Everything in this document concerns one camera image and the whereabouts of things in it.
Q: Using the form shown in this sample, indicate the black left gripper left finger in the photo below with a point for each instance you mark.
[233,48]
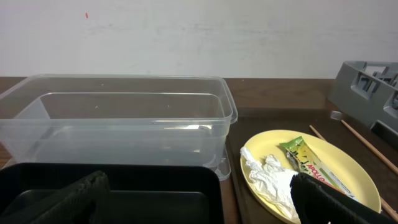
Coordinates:
[84,201]

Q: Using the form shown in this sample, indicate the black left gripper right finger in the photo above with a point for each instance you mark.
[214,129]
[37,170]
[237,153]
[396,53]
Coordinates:
[316,202]

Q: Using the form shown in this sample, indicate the dark brown serving tray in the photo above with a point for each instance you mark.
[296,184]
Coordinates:
[326,133]

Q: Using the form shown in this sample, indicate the yellow plate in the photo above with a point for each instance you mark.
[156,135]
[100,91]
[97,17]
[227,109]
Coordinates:
[255,209]

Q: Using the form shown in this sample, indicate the white tissue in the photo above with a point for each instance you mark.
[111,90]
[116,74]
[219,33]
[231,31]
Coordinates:
[272,182]

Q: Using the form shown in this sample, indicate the black plastic tray bin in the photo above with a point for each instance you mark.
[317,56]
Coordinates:
[138,194]

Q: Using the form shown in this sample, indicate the grey dishwasher rack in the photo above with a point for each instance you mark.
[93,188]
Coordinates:
[367,91]

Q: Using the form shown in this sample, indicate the green snack wrapper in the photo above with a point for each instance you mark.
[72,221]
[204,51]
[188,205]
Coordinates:
[303,159]

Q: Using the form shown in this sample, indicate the clear plastic bin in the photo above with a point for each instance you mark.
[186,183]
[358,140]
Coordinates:
[120,119]

